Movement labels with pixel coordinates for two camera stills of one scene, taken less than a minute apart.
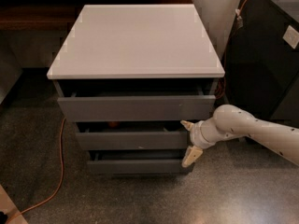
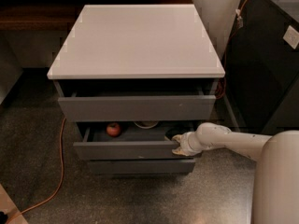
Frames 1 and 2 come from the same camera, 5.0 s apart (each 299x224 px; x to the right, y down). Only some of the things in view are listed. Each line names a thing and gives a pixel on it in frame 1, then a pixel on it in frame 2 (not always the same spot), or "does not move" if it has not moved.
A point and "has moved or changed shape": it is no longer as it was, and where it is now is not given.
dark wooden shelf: [48, 13] does not move
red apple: [113, 124] has moved or changed shape
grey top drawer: [181, 107] does not move
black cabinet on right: [261, 70] does not move
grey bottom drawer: [158, 166] does not move
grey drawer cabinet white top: [128, 77] does not move
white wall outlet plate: [291, 36] does not move
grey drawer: [131, 135] has moved or changed shape
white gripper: [196, 136] -> [186, 144]
